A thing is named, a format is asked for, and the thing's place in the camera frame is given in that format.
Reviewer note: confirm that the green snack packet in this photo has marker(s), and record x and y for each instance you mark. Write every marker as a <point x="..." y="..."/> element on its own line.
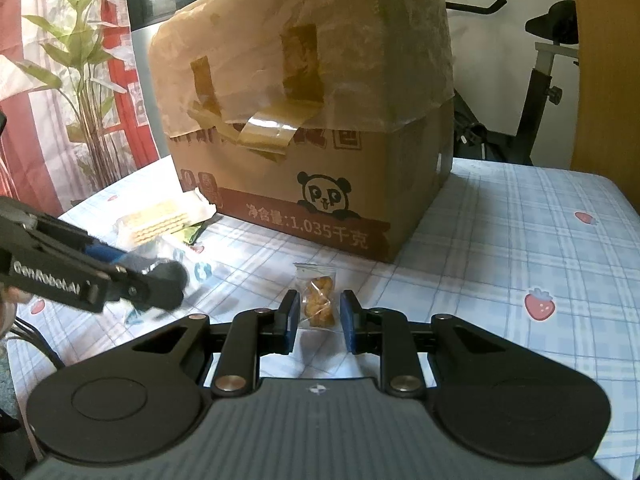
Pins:
<point x="192" y="232"/>

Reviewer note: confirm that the plaid strawberry print cloth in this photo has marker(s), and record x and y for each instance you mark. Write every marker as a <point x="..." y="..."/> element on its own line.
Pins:
<point x="500" y="240"/>

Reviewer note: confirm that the clear packet of orange snack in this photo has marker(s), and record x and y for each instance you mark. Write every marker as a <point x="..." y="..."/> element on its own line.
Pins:
<point x="317" y="297"/>

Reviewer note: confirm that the clear pack of wafers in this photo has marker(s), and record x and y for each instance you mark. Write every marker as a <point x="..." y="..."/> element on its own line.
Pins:
<point x="155" y="220"/>

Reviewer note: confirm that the black exercise bike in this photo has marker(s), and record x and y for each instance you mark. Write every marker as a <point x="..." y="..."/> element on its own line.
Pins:
<point x="540" y="85"/>

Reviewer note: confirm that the clear blue print snack packet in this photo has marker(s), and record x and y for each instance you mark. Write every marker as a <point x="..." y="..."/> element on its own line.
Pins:
<point x="197" y="270"/>

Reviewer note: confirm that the red and white curtain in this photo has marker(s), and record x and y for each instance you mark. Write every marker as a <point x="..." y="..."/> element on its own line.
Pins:
<point x="30" y="160"/>

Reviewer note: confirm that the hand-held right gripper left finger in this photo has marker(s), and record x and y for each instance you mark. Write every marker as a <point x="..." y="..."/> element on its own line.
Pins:
<point x="292" y="317"/>

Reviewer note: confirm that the wooden board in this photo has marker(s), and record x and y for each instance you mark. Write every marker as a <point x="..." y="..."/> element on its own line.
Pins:
<point x="607" y="70"/>

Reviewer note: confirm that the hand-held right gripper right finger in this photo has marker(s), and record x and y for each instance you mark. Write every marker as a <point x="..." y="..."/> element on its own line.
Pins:
<point x="348" y="320"/>

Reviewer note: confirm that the brown cardboard box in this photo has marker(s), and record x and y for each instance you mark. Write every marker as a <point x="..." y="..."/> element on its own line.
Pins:
<point x="310" y="185"/>

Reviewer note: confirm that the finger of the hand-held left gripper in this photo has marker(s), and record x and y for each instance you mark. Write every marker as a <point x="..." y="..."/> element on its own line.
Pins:
<point x="160" y="285"/>
<point x="107" y="254"/>

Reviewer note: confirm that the green leafy plant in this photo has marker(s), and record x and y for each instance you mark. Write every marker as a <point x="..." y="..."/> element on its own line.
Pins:
<point x="85" y="50"/>

